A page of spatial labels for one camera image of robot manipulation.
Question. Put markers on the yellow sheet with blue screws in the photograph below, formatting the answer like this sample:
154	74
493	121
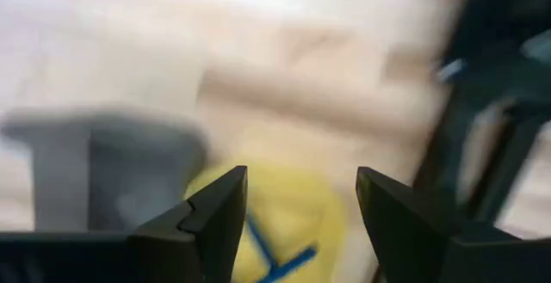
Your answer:
297	214

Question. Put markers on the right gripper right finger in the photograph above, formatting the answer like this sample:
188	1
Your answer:
413	248

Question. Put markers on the blue disposable razor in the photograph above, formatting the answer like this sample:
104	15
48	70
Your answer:
260	240

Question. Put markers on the black aluminium table frame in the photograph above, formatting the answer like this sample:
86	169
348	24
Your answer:
486	25

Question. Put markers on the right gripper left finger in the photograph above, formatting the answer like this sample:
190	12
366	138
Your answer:
206	240

